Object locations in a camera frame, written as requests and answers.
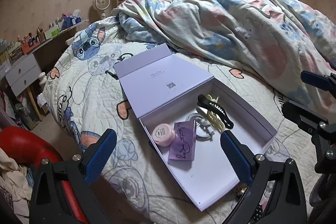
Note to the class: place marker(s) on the desk clutter items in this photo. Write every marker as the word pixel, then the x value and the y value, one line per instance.
pixel 12 51

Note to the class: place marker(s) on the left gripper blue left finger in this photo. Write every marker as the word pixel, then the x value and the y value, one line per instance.
pixel 97 155

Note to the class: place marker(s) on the purple product box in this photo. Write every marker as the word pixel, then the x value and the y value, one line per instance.
pixel 183 146

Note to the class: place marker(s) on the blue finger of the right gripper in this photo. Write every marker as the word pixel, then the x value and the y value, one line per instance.
pixel 315 80

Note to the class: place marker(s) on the white standing fan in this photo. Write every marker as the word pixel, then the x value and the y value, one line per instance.
pixel 101 6

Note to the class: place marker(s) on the pastel floral duvet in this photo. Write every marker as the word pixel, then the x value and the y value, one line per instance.
pixel 273 39

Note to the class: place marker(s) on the black polka dot clip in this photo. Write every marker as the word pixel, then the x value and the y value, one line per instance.
pixel 258 213

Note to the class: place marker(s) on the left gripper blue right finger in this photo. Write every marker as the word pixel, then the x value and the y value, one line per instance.
pixel 239 156

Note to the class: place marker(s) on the cream yellow hair clip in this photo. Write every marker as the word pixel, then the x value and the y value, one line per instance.
pixel 213 117

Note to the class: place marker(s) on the white drawer desk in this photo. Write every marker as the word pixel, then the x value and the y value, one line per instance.
pixel 41 58

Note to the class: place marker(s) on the pile of clothes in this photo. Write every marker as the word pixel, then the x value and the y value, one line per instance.
pixel 15 188

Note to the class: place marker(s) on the red round chair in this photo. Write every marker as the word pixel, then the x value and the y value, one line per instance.
pixel 27 148

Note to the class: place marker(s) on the pink round cosmetic jar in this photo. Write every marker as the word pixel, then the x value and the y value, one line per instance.
pixel 163 135

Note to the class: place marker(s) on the lilac open gift box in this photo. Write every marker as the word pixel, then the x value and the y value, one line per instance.
pixel 163 91

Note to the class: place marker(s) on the black hair claw clip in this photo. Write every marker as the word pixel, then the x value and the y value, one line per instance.
pixel 220 111

